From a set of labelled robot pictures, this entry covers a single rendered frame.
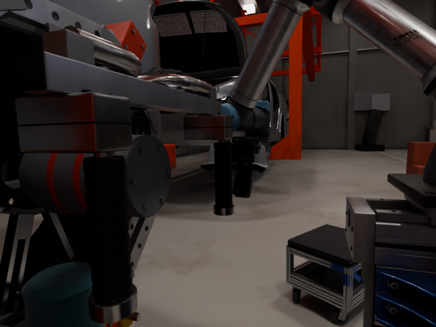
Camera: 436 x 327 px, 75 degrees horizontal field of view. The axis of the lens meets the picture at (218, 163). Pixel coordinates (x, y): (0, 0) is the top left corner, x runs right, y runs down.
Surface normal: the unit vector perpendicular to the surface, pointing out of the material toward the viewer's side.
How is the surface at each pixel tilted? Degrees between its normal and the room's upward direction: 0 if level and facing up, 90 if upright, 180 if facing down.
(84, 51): 90
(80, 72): 90
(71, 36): 90
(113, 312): 90
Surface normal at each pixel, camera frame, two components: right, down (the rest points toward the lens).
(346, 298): -0.78, 0.08
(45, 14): 0.94, 0.01
